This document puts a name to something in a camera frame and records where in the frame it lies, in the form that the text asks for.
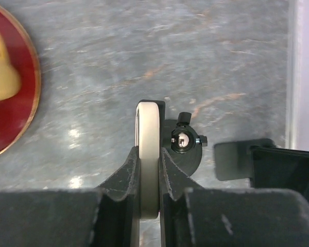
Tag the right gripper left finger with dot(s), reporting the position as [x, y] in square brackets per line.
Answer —
[108, 215]

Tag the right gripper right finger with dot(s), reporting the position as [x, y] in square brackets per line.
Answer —
[191, 215]

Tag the round base phone holder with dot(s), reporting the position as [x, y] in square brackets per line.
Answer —
[181, 141]

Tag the phone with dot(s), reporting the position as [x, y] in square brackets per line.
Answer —
[280, 168]
[148, 159]

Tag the black folding phone stand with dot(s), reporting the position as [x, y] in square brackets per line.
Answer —
[233, 159]

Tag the red round tray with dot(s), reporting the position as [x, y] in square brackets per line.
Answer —
[17, 112]

